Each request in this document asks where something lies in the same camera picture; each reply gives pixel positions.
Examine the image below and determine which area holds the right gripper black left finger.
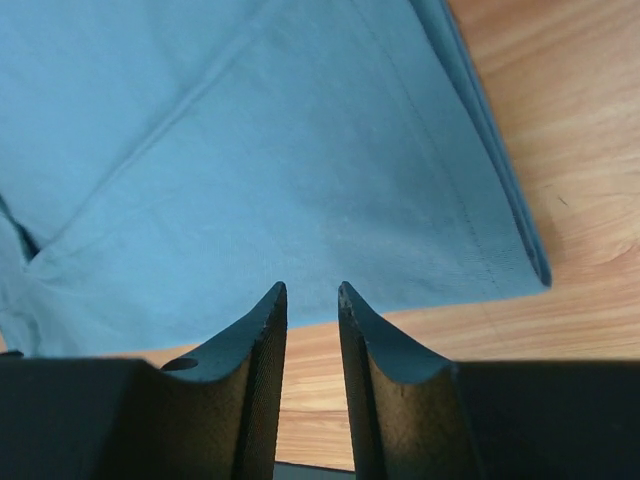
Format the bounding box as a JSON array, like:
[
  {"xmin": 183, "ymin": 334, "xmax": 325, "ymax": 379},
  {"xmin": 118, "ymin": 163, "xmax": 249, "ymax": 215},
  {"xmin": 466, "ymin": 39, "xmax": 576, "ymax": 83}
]
[{"xmin": 1, "ymin": 283, "xmax": 287, "ymax": 479}]

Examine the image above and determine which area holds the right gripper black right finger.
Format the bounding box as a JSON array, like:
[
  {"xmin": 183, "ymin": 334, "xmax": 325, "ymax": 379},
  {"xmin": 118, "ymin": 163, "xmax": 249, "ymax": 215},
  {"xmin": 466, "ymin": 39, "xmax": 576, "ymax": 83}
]
[{"xmin": 338, "ymin": 283, "xmax": 639, "ymax": 479}]

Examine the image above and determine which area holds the grey-blue t-shirt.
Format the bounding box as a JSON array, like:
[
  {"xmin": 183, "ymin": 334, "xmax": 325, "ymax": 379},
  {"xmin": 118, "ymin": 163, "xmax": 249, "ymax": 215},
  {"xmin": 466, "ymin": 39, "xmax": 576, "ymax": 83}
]
[{"xmin": 1, "ymin": 1, "xmax": 551, "ymax": 357}]

